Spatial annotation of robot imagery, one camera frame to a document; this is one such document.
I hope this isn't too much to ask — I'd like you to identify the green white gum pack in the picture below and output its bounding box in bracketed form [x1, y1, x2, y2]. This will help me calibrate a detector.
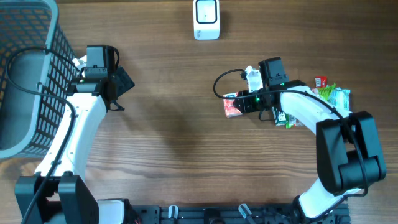
[272, 107, 289, 126]

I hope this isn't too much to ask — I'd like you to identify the green snack bag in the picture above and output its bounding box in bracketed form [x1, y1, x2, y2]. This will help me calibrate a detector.
[280, 85, 338, 134]

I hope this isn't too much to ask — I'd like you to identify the red chocolate bar wrapper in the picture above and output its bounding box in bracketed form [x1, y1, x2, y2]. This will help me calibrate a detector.
[315, 76, 328, 88]

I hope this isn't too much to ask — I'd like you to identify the light teal tissue packet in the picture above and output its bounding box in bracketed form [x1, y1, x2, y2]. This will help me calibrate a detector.
[328, 88, 351, 111]

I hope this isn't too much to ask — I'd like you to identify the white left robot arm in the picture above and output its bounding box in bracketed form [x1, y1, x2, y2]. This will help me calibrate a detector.
[15, 45, 137, 223]

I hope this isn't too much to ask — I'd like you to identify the white barcode scanner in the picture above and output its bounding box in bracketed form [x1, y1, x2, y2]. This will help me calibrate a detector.
[193, 0, 221, 40]

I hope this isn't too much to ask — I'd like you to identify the grey plastic mesh basket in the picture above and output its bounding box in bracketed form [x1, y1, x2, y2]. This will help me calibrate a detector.
[1, 0, 79, 159]

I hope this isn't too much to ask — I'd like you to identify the black right camera cable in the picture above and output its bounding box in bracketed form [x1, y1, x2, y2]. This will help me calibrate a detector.
[213, 68, 369, 218]

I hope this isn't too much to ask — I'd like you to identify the black camera cable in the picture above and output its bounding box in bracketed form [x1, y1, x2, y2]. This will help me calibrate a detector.
[5, 46, 121, 224]
[213, 68, 369, 218]

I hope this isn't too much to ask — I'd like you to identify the black left camera cable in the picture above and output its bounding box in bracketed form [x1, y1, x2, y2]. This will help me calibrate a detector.
[5, 46, 121, 224]

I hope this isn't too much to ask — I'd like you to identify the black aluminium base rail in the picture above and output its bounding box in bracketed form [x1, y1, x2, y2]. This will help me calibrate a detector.
[130, 202, 351, 224]

